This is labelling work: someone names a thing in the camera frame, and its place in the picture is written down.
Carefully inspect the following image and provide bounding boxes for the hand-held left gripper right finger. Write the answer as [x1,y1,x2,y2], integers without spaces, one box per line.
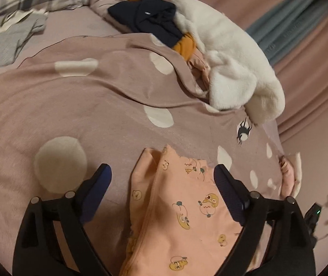
[213,164,317,276]

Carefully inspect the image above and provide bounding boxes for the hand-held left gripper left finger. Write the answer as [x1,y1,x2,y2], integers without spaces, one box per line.
[12,163,113,276]

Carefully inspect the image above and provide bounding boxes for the peach printed baby onesie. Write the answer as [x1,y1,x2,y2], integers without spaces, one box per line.
[119,144,265,276]

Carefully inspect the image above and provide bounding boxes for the folded pink and white clothes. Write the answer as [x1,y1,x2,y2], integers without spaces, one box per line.
[277,152,302,197]

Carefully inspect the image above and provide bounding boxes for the mauve polka dot blanket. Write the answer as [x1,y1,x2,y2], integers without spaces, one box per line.
[0,32,287,276]

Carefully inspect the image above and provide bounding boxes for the crumpled light pink garment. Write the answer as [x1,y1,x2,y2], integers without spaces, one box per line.
[187,50,212,92]

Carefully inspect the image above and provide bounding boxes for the white fluffy garment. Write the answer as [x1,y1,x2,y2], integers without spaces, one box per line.
[169,0,286,124]

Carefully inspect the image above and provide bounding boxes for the mustard garment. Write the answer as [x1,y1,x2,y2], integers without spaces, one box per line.
[124,0,197,62]

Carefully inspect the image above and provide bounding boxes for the grey garment pile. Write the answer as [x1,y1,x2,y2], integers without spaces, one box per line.
[0,8,49,72]

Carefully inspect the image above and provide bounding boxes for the teal curtain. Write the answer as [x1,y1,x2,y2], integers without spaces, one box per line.
[244,0,328,66]

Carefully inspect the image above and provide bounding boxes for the navy garment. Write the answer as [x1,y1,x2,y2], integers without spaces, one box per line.
[108,0,184,48]

